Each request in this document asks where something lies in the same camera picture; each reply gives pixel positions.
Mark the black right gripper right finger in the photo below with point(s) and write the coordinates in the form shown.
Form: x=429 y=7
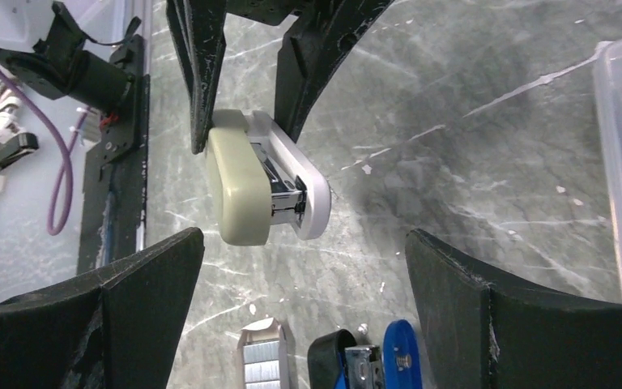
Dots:
x=484 y=327

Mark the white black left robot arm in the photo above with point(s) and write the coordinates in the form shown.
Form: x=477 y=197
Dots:
x=43 y=45

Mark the small beige white stapler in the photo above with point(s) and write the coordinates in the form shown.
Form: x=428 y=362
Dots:
x=258 y=178

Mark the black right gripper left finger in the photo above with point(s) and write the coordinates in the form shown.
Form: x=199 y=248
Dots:
x=114 y=327

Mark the blue black stapler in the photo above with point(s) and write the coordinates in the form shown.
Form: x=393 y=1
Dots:
x=337 y=360

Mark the red white staples box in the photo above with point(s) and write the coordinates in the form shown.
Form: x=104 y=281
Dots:
x=262 y=355

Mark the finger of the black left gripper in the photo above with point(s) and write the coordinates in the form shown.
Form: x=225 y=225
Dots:
x=312 y=50
x=197 y=30

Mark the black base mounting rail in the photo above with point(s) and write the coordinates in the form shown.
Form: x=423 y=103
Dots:
x=115 y=177

